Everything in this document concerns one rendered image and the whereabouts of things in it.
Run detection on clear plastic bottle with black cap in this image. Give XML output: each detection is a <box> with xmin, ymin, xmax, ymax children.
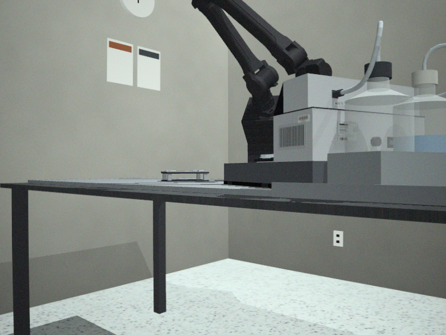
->
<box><xmin>344</xmin><ymin>61</ymin><xmax>414</xmax><ymax>153</ymax></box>

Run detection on white flexible hose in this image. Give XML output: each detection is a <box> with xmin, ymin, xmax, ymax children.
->
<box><xmin>422</xmin><ymin>44</ymin><xmax>446</xmax><ymax>97</ymax></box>

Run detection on white bottle with cap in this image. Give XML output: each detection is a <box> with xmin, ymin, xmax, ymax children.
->
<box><xmin>411</xmin><ymin>70</ymin><xmax>446</xmax><ymax>153</ymax></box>

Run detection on grey flexible hose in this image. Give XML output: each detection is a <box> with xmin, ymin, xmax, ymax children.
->
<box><xmin>341</xmin><ymin>21</ymin><xmax>383</xmax><ymax>95</ymax></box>

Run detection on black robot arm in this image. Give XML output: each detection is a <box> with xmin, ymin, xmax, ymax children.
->
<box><xmin>191</xmin><ymin>0</ymin><xmax>332</xmax><ymax>117</ymax></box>

